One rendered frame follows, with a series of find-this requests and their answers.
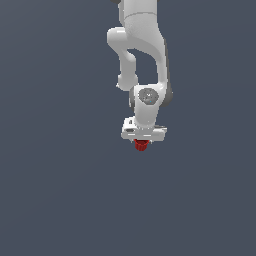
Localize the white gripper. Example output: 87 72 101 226
120 116 168 142

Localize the small red ridged object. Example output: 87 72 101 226
134 139 150 152

